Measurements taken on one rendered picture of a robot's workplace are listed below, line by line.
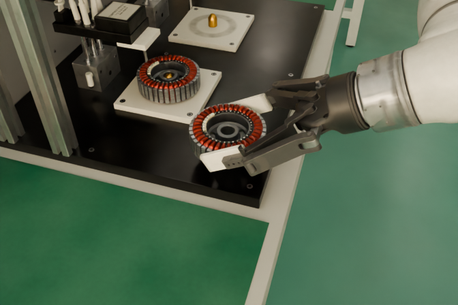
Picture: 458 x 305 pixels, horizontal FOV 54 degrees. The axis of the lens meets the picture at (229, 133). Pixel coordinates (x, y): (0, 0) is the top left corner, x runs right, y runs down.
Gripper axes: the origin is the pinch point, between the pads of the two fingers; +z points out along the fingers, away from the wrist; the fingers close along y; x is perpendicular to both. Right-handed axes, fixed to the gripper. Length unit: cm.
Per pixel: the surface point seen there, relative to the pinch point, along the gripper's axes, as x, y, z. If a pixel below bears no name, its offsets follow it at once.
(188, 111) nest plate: -1.2, -7.8, 10.5
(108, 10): -20.9, -13.0, 16.7
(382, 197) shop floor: 89, -72, 11
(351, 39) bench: 74, -174, 27
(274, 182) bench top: 10.4, 0.4, -2.5
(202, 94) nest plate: -0.9, -13.2, 10.1
